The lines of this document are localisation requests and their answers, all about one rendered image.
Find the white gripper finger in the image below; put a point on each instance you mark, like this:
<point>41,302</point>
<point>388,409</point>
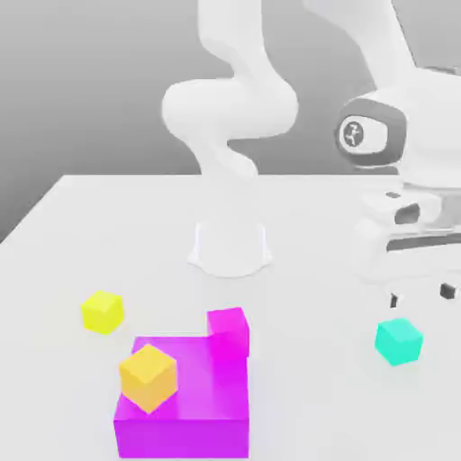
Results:
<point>448,290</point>
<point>394,299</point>

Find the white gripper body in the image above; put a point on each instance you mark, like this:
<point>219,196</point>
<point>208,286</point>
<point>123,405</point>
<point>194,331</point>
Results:
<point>374,263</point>

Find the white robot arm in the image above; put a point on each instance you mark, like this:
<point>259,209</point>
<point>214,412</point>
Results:
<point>230,108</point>

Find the small teal cube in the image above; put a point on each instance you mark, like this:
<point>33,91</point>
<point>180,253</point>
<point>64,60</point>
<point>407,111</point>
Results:
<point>398,342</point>

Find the small magenta cube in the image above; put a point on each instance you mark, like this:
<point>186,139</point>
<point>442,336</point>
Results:
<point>227,326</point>

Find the small orange cube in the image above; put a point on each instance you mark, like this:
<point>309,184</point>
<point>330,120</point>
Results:
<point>147,378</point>

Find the small yellow cube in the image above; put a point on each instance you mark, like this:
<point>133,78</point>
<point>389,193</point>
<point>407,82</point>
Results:
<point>102,312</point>

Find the large magenta box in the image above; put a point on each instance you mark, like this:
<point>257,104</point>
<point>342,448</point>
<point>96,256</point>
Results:
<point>201,428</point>

